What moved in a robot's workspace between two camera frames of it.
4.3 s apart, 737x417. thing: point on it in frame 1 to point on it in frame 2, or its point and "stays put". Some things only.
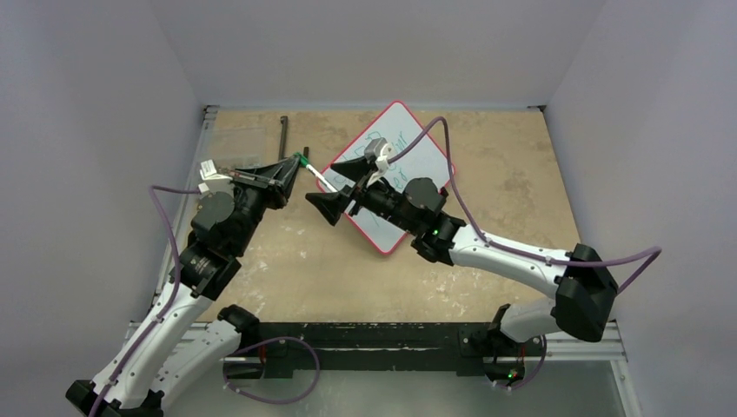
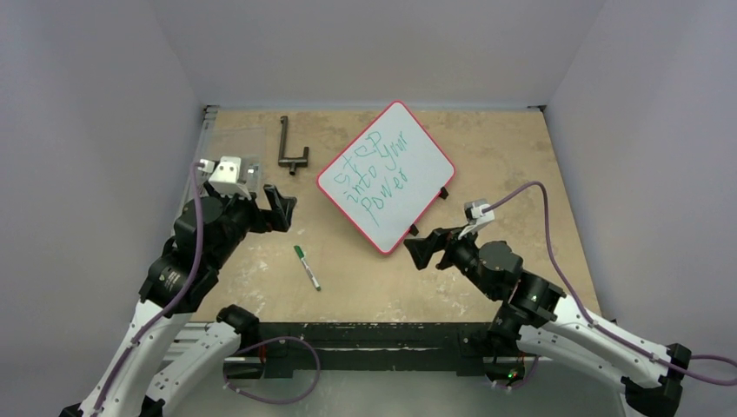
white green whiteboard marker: x=303 y=160 to x=302 y=255
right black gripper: x=355 y=194 to x=440 y=251
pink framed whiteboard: x=422 y=159 stays put
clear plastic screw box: x=234 y=148 stays put
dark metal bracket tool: x=283 y=140 stays put
